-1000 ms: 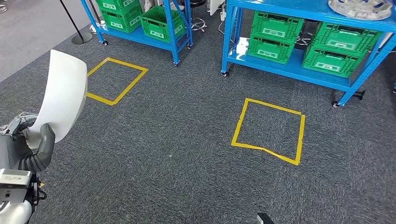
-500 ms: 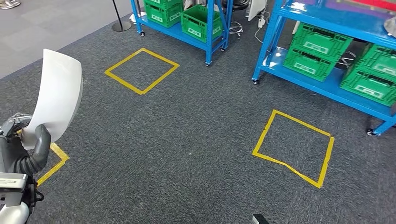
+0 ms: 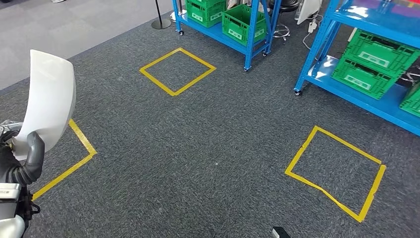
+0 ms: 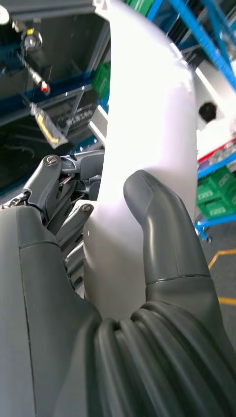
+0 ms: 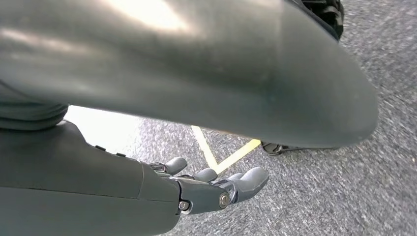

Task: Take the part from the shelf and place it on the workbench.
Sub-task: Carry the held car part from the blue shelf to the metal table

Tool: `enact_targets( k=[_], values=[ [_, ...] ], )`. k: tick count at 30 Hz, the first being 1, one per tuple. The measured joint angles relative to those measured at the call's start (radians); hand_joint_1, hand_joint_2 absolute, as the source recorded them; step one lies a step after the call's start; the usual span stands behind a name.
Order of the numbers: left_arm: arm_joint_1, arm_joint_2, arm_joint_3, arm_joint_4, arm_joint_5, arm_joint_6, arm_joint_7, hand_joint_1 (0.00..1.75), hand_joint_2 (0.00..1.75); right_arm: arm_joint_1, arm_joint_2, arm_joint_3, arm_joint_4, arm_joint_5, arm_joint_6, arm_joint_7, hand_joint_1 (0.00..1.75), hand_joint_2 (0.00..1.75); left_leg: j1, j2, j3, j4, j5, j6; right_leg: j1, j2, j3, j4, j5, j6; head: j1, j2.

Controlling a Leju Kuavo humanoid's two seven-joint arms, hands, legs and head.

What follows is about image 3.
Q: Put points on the blue steel shelf rack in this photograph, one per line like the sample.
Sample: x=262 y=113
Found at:
x=213 y=33
x=370 y=107

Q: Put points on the green plastic crate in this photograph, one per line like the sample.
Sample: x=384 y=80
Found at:
x=387 y=87
x=361 y=46
x=236 y=29
x=411 y=103
x=200 y=14

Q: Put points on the black robot body piece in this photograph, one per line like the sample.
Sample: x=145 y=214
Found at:
x=280 y=234

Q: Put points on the black barrier post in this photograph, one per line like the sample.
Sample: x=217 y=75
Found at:
x=161 y=23

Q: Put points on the white power strip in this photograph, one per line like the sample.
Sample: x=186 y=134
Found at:
x=311 y=27

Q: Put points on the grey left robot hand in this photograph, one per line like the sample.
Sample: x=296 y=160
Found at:
x=34 y=157

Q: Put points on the black round stool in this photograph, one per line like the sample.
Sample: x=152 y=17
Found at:
x=283 y=5

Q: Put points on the white curved plastic panel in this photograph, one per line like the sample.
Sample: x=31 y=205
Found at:
x=49 y=98

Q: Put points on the white cabinet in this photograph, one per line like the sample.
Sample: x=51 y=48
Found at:
x=308 y=10

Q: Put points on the yellow floor tape square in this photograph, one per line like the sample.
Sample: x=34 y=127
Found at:
x=82 y=138
x=347 y=145
x=157 y=82

